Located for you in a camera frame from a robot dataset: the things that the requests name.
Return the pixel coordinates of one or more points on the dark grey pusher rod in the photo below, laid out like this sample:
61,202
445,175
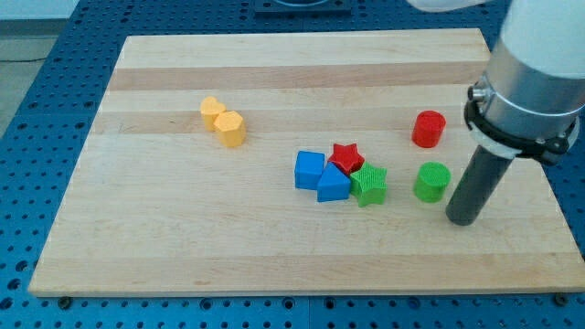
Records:
479,180

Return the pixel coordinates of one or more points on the light wooden board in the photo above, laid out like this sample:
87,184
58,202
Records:
158,206

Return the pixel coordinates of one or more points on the red star block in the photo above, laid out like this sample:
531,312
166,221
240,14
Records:
346,158

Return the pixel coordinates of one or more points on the red cylinder block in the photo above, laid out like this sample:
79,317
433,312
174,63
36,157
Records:
428,129

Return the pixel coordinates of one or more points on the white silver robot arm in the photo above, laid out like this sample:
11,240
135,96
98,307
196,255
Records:
528,100

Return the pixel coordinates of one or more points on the green cylinder block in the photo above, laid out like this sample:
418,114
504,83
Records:
431,182

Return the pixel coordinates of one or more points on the yellow heart block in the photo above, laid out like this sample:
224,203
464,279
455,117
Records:
210,108

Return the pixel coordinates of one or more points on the blue cube block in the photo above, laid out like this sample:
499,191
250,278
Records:
308,169

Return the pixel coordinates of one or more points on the green star block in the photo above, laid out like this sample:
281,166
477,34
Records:
368,185

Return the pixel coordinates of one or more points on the blue triangle block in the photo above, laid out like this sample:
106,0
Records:
333,185

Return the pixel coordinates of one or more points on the yellow hexagon block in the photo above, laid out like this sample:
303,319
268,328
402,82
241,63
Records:
230,129

